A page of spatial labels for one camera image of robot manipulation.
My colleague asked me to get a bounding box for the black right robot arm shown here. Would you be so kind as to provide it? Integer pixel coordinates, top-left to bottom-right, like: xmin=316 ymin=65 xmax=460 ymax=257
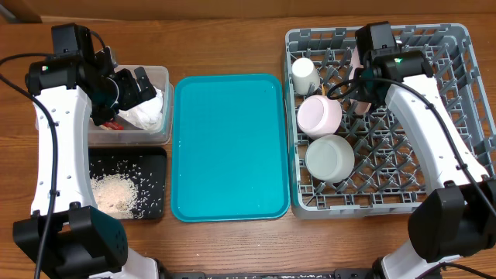
xmin=344 ymin=22 xmax=495 ymax=278

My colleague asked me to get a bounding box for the clear plastic bin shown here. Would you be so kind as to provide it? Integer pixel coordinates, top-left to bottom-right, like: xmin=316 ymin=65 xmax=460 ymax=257
xmin=35 ymin=64 xmax=174 ymax=147

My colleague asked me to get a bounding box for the grey small bowl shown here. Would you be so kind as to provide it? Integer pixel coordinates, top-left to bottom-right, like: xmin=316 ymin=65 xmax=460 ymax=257
xmin=305 ymin=134 xmax=355 ymax=183

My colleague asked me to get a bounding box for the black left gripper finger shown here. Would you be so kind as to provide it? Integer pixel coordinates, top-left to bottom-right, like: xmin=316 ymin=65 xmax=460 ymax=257
xmin=134 ymin=67 xmax=153 ymax=91
xmin=115 ymin=87 xmax=157 ymax=111

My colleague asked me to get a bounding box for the pink small bowl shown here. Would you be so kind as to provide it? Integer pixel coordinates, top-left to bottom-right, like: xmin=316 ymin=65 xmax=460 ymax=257
xmin=297 ymin=95 xmax=342 ymax=140

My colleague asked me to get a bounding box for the white napkin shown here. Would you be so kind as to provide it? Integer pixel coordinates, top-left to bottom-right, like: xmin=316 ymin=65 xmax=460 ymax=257
xmin=119 ymin=88 xmax=164 ymax=130

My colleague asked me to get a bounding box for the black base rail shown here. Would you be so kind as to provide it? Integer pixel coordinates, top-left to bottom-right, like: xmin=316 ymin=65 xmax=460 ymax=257
xmin=171 ymin=268 xmax=370 ymax=279

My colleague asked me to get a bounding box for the pile of rice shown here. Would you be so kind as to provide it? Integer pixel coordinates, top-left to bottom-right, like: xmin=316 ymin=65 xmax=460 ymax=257
xmin=89 ymin=160 xmax=164 ymax=220

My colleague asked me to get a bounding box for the white paper cup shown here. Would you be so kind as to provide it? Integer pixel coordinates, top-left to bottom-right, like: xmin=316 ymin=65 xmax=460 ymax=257
xmin=291 ymin=57 xmax=320 ymax=95

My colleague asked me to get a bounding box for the teal plastic tray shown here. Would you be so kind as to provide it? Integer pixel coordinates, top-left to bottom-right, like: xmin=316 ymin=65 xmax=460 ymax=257
xmin=170 ymin=74 xmax=290 ymax=222

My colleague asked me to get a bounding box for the pink plate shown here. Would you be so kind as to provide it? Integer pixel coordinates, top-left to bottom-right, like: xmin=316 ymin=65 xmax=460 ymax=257
xmin=349 ymin=47 xmax=371 ymax=115

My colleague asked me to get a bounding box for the red wrapper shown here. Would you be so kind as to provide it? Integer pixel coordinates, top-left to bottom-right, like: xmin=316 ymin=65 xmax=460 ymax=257
xmin=99 ymin=122 xmax=123 ymax=131

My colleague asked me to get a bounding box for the black tray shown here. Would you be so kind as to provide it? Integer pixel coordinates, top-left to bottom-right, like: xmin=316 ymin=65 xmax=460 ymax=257
xmin=88 ymin=146 xmax=168 ymax=222

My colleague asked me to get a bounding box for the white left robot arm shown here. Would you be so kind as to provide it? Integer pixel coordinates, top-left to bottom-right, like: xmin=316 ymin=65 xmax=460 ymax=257
xmin=12 ymin=23 xmax=168 ymax=278

